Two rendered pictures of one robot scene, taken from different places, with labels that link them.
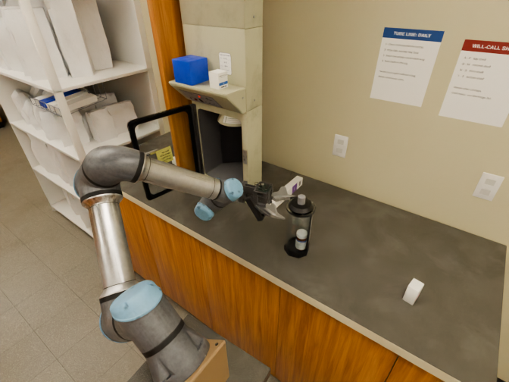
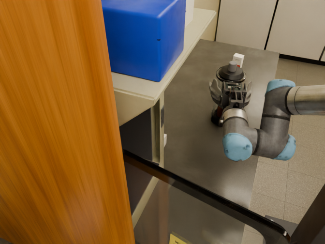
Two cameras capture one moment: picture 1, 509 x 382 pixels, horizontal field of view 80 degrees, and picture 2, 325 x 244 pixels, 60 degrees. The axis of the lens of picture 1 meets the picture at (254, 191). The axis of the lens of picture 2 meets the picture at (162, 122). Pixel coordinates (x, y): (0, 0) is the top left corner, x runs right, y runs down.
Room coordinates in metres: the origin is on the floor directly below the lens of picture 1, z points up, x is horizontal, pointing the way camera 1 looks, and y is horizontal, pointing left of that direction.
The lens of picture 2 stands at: (1.36, 0.63, 1.72)
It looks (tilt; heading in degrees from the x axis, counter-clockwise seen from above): 42 degrees down; 255
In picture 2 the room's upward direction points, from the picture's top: straight up
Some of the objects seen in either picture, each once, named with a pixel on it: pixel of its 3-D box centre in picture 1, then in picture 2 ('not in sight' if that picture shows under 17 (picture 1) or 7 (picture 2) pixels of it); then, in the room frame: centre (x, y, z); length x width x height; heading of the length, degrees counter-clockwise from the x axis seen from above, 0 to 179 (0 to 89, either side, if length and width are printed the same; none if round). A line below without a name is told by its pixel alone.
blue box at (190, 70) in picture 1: (191, 70); (140, 30); (1.29, 0.25, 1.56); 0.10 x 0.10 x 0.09; 53
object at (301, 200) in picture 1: (301, 203); (231, 70); (0.89, -0.17, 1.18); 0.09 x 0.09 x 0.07
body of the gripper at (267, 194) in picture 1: (256, 195); (233, 102); (0.96, -0.01, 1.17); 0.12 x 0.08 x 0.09; 68
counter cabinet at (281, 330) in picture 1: (258, 264); not in sight; (1.24, -0.02, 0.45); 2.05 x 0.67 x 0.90; 53
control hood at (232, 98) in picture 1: (207, 96); (161, 64); (1.24, 0.19, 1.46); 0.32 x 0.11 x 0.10; 53
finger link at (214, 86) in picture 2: (283, 192); (214, 85); (0.98, -0.11, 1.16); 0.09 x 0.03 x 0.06; 103
